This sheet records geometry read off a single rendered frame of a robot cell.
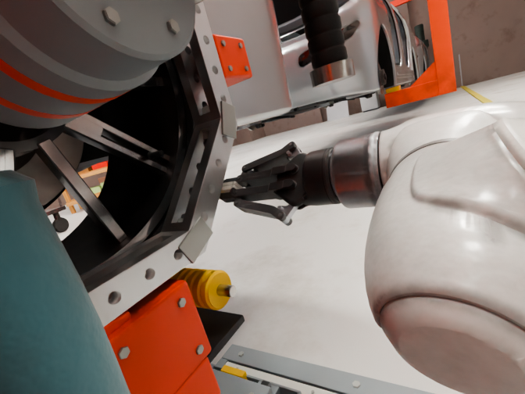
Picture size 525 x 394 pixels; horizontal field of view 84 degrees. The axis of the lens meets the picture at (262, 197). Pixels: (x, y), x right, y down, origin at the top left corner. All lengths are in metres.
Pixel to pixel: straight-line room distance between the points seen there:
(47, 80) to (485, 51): 15.31
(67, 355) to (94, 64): 0.17
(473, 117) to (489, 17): 15.17
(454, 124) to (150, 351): 0.38
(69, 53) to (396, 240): 0.22
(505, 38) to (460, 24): 1.65
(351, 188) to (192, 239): 0.21
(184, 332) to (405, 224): 0.30
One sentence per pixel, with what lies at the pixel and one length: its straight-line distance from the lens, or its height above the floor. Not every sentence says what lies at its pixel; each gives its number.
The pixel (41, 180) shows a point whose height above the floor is 0.74.
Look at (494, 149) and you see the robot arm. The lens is 0.20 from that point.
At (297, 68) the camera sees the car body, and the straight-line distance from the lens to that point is 2.71.
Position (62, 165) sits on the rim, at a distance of 0.45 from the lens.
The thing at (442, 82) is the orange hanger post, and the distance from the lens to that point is 3.76.
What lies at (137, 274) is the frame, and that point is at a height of 0.61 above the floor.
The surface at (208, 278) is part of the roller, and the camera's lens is 0.45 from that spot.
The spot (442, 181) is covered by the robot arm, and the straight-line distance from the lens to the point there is 0.19.
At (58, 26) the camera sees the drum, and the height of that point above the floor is 0.81.
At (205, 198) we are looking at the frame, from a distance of 0.43.
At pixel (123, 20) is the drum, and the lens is 0.22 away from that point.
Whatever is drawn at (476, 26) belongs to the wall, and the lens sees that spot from 15.44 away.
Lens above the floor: 0.73
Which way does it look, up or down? 13 degrees down
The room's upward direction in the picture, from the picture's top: 16 degrees counter-clockwise
